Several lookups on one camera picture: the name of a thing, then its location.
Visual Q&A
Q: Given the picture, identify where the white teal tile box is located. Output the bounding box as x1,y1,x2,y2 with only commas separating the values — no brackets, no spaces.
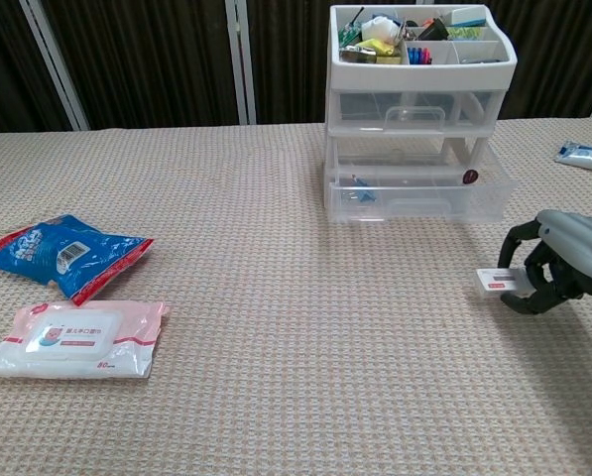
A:
443,6,488,27

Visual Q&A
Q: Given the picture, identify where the clear drawer with arched handle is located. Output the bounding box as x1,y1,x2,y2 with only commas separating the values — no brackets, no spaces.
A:
332,91,500,134

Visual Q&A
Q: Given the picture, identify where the blue red snack bag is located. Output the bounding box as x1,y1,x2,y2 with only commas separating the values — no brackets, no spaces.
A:
0,213,155,307

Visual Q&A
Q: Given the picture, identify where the dark pleated curtain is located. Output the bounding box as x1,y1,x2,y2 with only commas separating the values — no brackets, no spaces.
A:
0,0,592,140

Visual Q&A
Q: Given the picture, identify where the green blue patterned packet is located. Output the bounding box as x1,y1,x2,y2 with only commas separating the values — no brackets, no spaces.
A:
446,25,488,41

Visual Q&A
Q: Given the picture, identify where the yellow packet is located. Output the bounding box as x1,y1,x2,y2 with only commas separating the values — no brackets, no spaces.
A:
357,38,399,55

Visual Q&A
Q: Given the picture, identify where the clear drawer with red sticker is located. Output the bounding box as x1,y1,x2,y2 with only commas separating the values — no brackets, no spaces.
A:
328,166,519,223

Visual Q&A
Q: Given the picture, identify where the beige woven tablecloth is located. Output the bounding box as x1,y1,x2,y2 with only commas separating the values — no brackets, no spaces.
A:
0,117,592,476

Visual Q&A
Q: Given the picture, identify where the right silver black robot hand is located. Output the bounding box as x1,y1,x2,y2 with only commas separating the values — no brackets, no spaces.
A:
497,208,592,316

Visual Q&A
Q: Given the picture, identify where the shiny candy wrapper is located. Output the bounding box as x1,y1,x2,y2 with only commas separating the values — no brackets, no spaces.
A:
338,45,379,64

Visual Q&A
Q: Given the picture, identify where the white plastic drawer organizer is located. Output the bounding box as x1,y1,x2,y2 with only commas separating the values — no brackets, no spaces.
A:
323,3,519,222

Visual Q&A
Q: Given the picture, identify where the white metal frame post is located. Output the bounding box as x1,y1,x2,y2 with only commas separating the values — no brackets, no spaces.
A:
224,0,257,125
20,0,91,131

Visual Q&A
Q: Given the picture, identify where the blue white toothpaste tube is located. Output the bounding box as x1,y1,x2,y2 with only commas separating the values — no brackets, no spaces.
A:
553,141,592,174

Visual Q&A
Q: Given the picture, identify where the white crumpled ball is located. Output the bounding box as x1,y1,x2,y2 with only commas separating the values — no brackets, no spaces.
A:
360,15,401,41

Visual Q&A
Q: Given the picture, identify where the small white box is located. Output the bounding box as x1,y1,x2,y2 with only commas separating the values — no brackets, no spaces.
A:
475,267,530,299

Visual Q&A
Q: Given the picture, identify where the large black binder clip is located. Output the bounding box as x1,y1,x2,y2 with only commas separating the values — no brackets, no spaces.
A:
416,18,450,42

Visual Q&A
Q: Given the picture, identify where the blue binder clip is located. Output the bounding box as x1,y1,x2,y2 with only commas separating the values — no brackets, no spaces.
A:
347,174,379,204

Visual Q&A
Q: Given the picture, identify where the pink wet wipes pack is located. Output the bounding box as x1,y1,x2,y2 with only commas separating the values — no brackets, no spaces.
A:
0,299,172,381

